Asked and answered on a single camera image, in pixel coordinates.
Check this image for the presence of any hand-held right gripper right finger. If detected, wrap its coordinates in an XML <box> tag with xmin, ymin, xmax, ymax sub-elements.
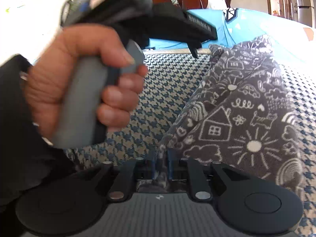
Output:
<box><xmin>167</xmin><ymin>149</ymin><xmax>250</xmax><ymax>201</ymax></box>

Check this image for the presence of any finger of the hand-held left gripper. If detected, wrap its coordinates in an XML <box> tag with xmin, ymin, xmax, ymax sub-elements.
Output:
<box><xmin>186</xmin><ymin>39</ymin><xmax>199</xmax><ymax>59</ymax></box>

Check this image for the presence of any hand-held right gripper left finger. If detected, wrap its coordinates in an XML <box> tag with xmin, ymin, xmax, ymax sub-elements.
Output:
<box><xmin>81</xmin><ymin>150</ymin><xmax>157</xmax><ymax>201</ymax></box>

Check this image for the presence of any grey patterned fleece jacket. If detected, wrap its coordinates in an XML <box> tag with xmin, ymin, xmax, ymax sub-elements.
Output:
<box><xmin>137</xmin><ymin>35</ymin><xmax>307</xmax><ymax>195</ymax></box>

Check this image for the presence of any person's left forearm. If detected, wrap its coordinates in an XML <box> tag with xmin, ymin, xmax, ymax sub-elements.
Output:
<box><xmin>0</xmin><ymin>54</ymin><xmax>74</xmax><ymax>213</ymax></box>

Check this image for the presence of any person's left hand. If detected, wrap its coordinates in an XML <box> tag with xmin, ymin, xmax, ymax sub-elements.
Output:
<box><xmin>23</xmin><ymin>24</ymin><xmax>149</xmax><ymax>140</ymax></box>

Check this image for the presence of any houndstooth sofa seat cover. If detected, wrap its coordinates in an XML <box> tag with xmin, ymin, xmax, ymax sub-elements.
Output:
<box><xmin>63</xmin><ymin>48</ymin><xmax>316</xmax><ymax>237</ymax></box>

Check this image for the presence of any table with white tablecloth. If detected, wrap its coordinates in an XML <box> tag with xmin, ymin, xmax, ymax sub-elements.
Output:
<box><xmin>207</xmin><ymin>0</ymin><xmax>226</xmax><ymax>10</ymax></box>

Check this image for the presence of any blue printed cushion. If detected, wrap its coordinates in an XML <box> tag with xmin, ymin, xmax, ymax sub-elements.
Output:
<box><xmin>146</xmin><ymin>8</ymin><xmax>316</xmax><ymax>65</ymax></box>

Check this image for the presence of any silver refrigerator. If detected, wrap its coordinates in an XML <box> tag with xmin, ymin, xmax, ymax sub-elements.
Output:
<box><xmin>290</xmin><ymin>0</ymin><xmax>316</xmax><ymax>29</ymax></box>

